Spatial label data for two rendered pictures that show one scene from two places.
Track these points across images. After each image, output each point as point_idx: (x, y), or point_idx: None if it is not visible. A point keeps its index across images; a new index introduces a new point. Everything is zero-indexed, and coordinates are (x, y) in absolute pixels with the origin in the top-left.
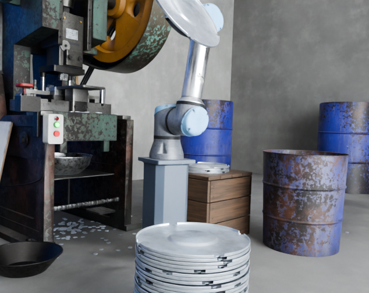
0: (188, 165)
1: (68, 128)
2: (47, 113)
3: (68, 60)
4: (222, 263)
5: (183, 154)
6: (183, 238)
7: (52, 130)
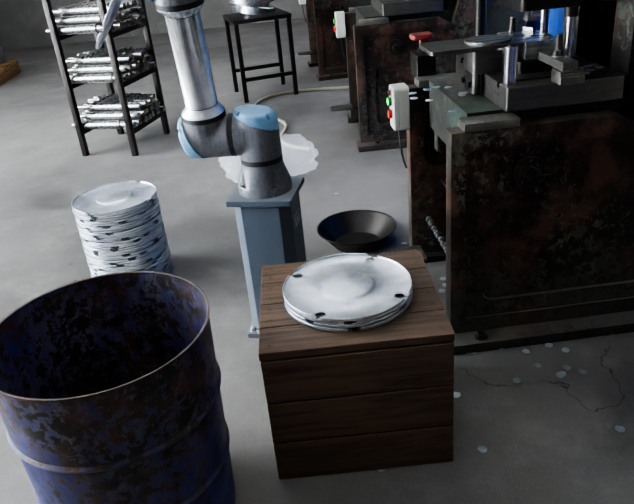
0: (239, 208)
1: (436, 114)
2: (416, 82)
3: None
4: None
5: (242, 190)
6: (117, 192)
7: (390, 108)
